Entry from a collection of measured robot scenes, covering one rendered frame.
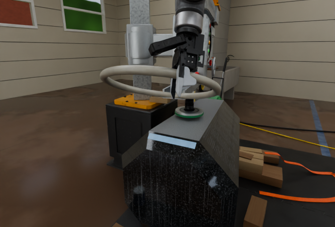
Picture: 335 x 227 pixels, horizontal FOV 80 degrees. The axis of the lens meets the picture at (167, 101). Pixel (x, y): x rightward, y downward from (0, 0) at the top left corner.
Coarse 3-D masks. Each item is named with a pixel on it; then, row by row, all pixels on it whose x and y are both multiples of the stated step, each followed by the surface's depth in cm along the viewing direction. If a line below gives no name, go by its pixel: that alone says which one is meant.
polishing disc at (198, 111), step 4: (176, 108) 156; (180, 108) 156; (196, 108) 156; (200, 108) 156; (176, 112) 148; (180, 112) 146; (184, 112) 146; (188, 112) 146; (192, 112) 146; (196, 112) 146; (200, 112) 146
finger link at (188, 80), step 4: (184, 68) 59; (188, 68) 59; (176, 72) 59; (184, 72) 58; (188, 72) 59; (176, 76) 59; (184, 76) 58; (188, 76) 58; (176, 80) 58; (180, 80) 56; (184, 80) 58; (188, 80) 58; (192, 80) 58; (176, 84) 57; (180, 84) 57; (184, 84) 57; (188, 84) 58; (192, 84) 58; (176, 88) 57; (180, 88) 57; (176, 92) 57; (180, 92) 57
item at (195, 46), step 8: (176, 32) 62; (184, 32) 61; (192, 32) 60; (192, 40) 62; (200, 40) 62; (176, 48) 61; (184, 48) 60; (192, 48) 59; (200, 48) 62; (176, 56) 60; (184, 56) 58; (192, 56) 60; (176, 64) 60; (192, 64) 60; (200, 64) 60
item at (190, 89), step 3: (195, 84) 133; (198, 84) 147; (168, 87) 112; (189, 87) 113; (192, 87) 123; (195, 87) 134; (165, 90) 106; (168, 90) 112; (183, 90) 102; (186, 90) 106; (189, 90) 114; (192, 90) 124; (183, 93) 102; (180, 99) 104; (183, 99) 103
